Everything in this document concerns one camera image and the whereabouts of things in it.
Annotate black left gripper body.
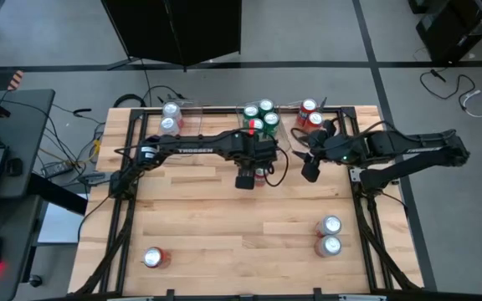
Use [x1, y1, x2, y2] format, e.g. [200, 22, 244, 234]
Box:
[228, 129, 279, 169]

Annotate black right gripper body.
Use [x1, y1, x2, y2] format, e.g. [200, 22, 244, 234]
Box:
[307, 127, 370, 165]

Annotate red soda can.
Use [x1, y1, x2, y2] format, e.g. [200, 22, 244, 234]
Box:
[295, 98, 318, 126]
[254, 166, 269, 188]
[303, 110, 326, 134]
[141, 246, 172, 269]

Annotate green Sprite soda can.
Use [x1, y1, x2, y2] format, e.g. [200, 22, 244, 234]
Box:
[257, 98, 275, 116]
[247, 117, 266, 139]
[262, 110, 282, 137]
[242, 103, 261, 122]

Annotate clear plastic bin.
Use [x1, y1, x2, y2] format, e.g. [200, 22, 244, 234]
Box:
[235, 99, 292, 164]
[153, 99, 204, 160]
[283, 99, 337, 165]

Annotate black fabric divider screen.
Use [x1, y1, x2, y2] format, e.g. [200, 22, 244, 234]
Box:
[100, 0, 243, 70]

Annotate white label strip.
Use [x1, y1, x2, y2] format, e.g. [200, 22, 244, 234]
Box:
[339, 294, 388, 301]

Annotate black equipment cases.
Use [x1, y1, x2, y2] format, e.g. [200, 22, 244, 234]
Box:
[408, 0, 482, 64]

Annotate grey power brick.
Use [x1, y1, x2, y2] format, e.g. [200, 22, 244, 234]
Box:
[77, 171, 110, 188]

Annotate black power strip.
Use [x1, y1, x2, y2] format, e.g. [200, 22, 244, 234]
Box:
[41, 161, 74, 179]

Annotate black desk crossbar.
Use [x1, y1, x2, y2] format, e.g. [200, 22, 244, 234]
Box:
[27, 172, 90, 217]

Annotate white flat panel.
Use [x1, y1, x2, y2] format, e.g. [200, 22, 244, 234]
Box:
[38, 203, 79, 244]

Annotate dark grey desk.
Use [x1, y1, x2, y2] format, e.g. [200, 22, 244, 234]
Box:
[0, 89, 57, 301]

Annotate small black desk device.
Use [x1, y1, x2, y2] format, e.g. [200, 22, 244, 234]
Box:
[5, 157, 24, 176]

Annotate orange black striped marker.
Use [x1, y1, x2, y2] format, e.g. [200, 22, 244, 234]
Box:
[7, 69, 25, 92]

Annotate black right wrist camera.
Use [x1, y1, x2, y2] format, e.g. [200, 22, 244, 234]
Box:
[300, 161, 321, 184]

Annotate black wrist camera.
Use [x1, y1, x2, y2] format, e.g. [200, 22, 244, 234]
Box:
[300, 161, 321, 184]
[234, 174, 256, 191]

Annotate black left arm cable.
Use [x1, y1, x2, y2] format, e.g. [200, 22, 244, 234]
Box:
[264, 145, 290, 188]

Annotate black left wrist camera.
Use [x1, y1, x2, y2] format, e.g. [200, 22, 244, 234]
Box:
[234, 174, 256, 191]

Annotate black aluminium table frame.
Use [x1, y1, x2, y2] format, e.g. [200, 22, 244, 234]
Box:
[67, 106, 426, 301]

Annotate black floor cable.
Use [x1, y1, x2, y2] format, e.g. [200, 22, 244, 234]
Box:
[418, 68, 477, 110]

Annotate black coiled cable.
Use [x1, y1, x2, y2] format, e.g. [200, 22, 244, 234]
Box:
[113, 92, 148, 109]

